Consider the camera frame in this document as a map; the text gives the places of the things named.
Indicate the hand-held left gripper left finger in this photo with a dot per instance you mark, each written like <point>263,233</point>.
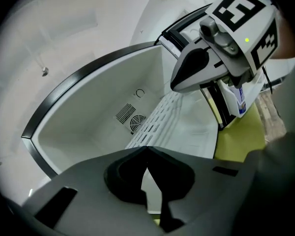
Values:
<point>93,200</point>

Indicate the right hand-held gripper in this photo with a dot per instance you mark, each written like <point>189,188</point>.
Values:
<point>250,33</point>

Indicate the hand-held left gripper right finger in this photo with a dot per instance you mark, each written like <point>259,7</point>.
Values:
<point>211,193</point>

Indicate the white wire rack shelf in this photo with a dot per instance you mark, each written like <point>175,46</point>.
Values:
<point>177,122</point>

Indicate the white fridge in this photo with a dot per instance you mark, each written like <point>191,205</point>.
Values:
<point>88,102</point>

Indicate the person's right forearm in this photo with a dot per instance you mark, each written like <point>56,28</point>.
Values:
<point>285,40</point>

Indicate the green tablecloth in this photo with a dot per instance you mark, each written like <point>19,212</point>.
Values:
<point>238,136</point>

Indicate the ceiling sprinkler head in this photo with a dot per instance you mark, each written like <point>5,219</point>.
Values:
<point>45,71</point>

